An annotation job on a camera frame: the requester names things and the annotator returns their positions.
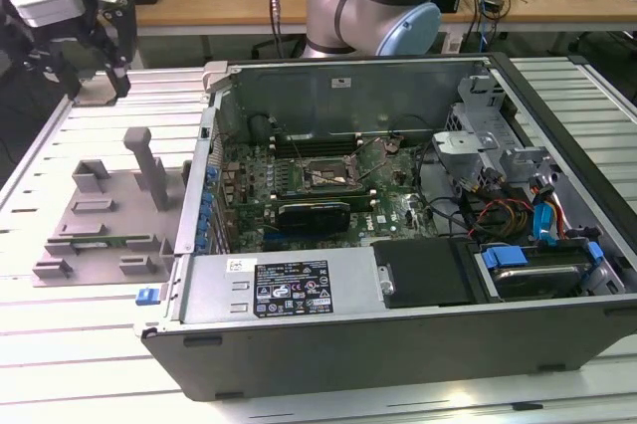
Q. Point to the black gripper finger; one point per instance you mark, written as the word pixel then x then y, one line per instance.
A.
pixel 69 80
pixel 119 36

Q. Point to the silver CPU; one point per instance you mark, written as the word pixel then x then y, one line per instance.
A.
pixel 94 90

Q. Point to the thin metal locking lever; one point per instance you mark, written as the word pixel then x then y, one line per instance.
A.
pixel 298 152

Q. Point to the CPU socket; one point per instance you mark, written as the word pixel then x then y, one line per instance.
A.
pixel 326 170

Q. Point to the long wooden desk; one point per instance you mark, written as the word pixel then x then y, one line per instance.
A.
pixel 199 11

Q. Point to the grey parts rack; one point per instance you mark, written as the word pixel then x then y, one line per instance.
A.
pixel 134 220

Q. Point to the green RAM stick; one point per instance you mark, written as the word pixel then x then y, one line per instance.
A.
pixel 114 241

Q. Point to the silver rear port block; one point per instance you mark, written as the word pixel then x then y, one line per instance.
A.
pixel 230 168
pixel 230 191

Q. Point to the RAM slot with white clips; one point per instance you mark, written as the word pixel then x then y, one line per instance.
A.
pixel 318 194
pixel 318 146
pixel 363 203
pixel 318 137

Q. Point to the blue case latch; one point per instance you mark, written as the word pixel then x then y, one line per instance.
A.
pixel 148 295

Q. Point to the silver power supply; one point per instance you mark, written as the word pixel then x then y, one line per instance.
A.
pixel 214 289

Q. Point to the black graphics card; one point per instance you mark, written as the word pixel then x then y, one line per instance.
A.
pixel 313 217

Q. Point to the round coin battery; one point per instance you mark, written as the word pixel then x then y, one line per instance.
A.
pixel 391 145

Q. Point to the green motherboard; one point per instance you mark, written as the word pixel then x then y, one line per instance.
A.
pixel 383 200

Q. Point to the silver drive cage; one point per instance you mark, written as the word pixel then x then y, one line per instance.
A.
pixel 465 143

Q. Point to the small black device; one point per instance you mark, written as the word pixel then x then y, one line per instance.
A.
pixel 493 5

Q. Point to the black drive bay cover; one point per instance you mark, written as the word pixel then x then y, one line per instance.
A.
pixel 423 272

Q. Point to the grey open PC case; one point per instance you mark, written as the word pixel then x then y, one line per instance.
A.
pixel 348 359

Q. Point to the hard disk in blue carrier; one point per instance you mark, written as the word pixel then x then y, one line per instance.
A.
pixel 537 282

